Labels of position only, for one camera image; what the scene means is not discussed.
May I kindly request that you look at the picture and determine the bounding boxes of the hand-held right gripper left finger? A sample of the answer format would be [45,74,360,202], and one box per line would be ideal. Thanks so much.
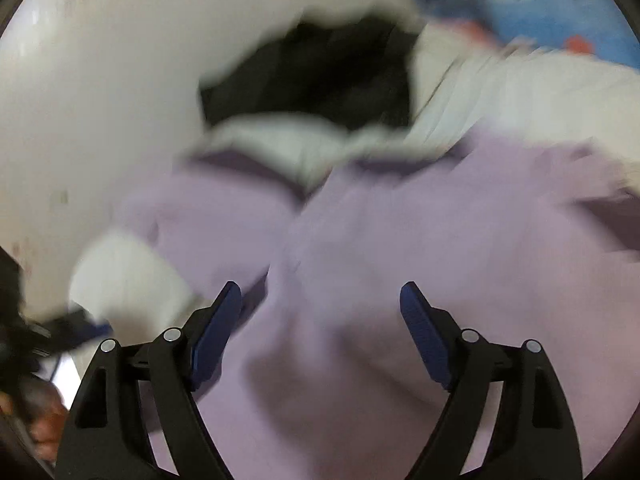
[54,281,243,480]

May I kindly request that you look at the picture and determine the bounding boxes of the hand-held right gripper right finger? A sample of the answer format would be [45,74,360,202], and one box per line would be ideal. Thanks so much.
[399,281,585,480]

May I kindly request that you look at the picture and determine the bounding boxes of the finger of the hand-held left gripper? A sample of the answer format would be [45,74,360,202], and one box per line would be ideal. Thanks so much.
[47,309,115,353]

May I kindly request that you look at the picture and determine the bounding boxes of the purple jacket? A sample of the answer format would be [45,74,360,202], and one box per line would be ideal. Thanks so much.
[70,115,640,480]

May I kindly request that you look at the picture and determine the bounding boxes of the person's left hand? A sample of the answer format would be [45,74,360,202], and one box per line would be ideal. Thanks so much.
[0,387,70,463]

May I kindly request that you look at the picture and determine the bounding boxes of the white quilted mattress pad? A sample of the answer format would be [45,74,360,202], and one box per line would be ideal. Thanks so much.
[407,22,640,188]

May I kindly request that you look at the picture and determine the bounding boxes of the black cloth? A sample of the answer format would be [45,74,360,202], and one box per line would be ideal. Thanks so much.
[199,9,422,133]

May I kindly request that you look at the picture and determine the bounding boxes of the blue whale print curtain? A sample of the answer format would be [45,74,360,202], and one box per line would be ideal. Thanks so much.
[409,0,640,70]

